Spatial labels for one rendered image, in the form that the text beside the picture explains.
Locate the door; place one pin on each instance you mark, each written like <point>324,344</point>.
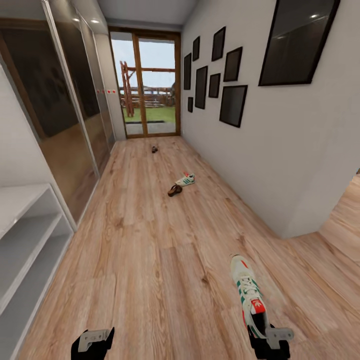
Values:
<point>147,64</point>

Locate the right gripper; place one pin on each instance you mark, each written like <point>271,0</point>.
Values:
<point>263,350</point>

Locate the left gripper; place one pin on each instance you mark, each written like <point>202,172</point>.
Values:
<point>97,350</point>

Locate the gym shoe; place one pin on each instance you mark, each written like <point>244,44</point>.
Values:
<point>186,180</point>
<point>254,310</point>

